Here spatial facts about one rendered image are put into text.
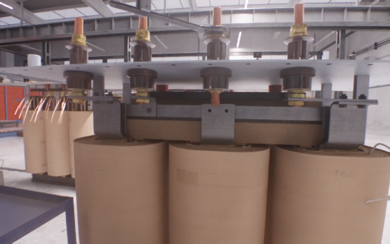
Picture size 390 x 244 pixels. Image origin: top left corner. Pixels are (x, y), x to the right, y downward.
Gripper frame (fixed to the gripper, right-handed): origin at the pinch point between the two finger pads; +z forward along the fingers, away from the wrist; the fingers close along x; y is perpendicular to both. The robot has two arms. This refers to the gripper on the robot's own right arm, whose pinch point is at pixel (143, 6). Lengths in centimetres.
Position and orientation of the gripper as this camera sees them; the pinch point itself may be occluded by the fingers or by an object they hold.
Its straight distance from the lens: 61.6
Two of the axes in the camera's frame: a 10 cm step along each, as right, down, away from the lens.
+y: -8.2, 0.3, -5.6
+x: 5.7, 0.7, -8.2
